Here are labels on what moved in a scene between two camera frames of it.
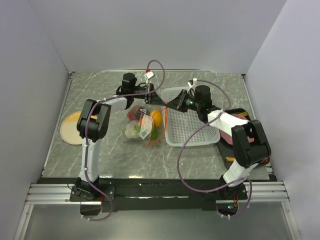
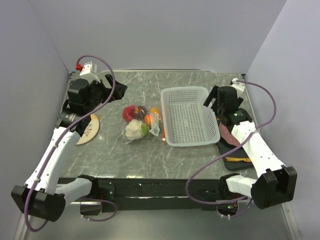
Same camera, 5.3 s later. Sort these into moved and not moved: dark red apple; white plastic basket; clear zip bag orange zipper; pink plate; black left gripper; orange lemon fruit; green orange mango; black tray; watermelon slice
Moved: watermelon slice; clear zip bag orange zipper; orange lemon fruit; black left gripper; dark red apple
Not moved: black tray; green orange mango; pink plate; white plastic basket
